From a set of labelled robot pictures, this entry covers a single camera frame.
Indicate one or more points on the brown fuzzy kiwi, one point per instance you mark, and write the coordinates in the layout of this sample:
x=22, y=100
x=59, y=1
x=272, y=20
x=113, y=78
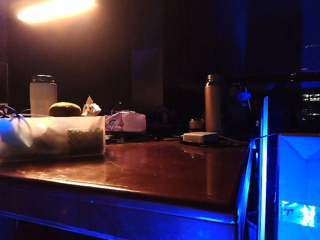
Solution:
x=65, y=109

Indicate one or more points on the translucent plastic box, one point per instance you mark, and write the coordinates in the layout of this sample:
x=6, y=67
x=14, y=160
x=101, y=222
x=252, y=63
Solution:
x=47, y=138

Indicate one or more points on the blue lit white box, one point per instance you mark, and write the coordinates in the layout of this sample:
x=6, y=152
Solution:
x=298, y=185

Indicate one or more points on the purple tissue pack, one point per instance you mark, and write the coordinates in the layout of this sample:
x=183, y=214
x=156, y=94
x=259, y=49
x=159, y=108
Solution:
x=127, y=122

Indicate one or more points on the small metal cup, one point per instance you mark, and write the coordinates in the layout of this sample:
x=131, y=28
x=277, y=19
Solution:
x=196, y=125

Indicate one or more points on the white power adapter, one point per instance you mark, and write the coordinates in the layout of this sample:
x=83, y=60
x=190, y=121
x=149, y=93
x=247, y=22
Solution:
x=200, y=137

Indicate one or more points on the tall brown metal bottle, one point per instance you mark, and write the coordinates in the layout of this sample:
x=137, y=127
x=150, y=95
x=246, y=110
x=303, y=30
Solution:
x=213, y=105

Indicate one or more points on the crumpled white paper packets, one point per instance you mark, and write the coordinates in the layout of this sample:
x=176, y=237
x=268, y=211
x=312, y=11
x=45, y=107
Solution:
x=90, y=108

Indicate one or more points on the white jar with dark lid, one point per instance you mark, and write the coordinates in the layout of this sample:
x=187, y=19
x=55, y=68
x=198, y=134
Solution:
x=43, y=96

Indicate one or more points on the blue lit vertical post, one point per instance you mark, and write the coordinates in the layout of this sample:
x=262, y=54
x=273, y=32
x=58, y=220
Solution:
x=263, y=160

